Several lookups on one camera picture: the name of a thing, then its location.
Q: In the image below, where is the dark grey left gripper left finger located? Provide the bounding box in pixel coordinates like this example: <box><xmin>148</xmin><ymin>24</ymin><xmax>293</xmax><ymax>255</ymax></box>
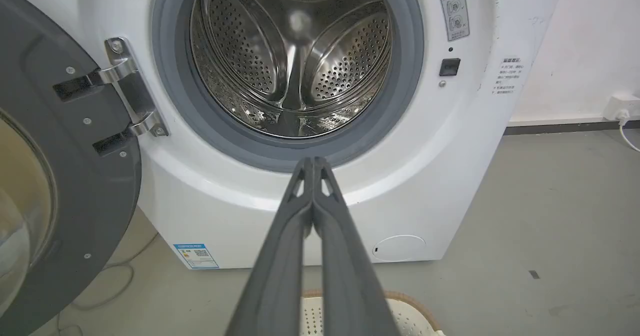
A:
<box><xmin>224</xmin><ymin>157</ymin><xmax>315</xmax><ymax>336</ymax></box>

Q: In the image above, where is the white power cable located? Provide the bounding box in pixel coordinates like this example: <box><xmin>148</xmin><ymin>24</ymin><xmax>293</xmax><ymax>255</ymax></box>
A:
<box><xmin>618</xmin><ymin>119</ymin><xmax>640</xmax><ymax>153</ymax></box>

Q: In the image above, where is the grey washing machine door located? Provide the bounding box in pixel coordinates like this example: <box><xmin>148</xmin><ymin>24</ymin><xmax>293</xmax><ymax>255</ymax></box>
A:
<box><xmin>0</xmin><ymin>0</ymin><xmax>143</xmax><ymax>336</ymax></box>

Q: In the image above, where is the warning label sticker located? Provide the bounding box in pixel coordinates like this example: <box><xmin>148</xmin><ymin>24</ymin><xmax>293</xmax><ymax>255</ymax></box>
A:
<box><xmin>433</xmin><ymin>0</ymin><xmax>471</xmax><ymax>42</ymax></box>

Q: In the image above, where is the grey rubber door gasket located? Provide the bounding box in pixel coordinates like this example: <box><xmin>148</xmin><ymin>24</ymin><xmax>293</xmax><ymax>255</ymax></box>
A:
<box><xmin>151</xmin><ymin>0</ymin><xmax>425</xmax><ymax>173</ymax></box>

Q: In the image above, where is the stainless steel washing machine drum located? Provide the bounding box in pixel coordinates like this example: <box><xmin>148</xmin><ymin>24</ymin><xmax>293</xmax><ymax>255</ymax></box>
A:
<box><xmin>189</xmin><ymin>0</ymin><xmax>393</xmax><ymax>139</ymax></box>

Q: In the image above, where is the white laundry basket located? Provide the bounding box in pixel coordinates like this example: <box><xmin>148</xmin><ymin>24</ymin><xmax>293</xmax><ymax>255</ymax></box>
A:
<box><xmin>299</xmin><ymin>290</ymin><xmax>446</xmax><ymax>336</ymax></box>

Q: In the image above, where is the white front-load washing machine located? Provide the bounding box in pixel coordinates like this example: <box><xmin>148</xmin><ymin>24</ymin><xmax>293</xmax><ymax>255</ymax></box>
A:
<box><xmin>0</xmin><ymin>0</ymin><xmax>568</xmax><ymax>270</ymax></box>

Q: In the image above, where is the thin grey floor cable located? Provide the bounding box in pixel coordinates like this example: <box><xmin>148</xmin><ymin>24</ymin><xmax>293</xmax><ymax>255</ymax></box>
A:
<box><xmin>54</xmin><ymin>232</ymin><xmax>160</xmax><ymax>336</ymax></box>

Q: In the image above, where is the chrome door hinge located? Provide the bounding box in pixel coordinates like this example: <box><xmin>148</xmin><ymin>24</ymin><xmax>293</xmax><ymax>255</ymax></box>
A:
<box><xmin>98</xmin><ymin>37</ymin><xmax>169</xmax><ymax>138</ymax></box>

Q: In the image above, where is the white wall power socket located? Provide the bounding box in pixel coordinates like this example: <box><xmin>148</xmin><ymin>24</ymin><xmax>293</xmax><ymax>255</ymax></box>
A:
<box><xmin>603</xmin><ymin>95</ymin><xmax>640</xmax><ymax>122</ymax></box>

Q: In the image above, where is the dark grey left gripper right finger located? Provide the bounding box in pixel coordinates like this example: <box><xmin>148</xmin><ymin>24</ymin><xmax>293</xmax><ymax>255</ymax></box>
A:
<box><xmin>312</xmin><ymin>157</ymin><xmax>401</xmax><ymax>336</ymax></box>

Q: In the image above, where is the blue energy label sticker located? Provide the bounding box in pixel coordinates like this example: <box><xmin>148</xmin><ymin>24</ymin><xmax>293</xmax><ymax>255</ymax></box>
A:
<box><xmin>173</xmin><ymin>244</ymin><xmax>220</xmax><ymax>270</ymax></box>

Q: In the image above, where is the small text sticker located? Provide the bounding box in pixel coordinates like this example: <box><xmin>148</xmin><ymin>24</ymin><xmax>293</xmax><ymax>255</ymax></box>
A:
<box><xmin>492</xmin><ymin>57</ymin><xmax>525</xmax><ymax>96</ymax></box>

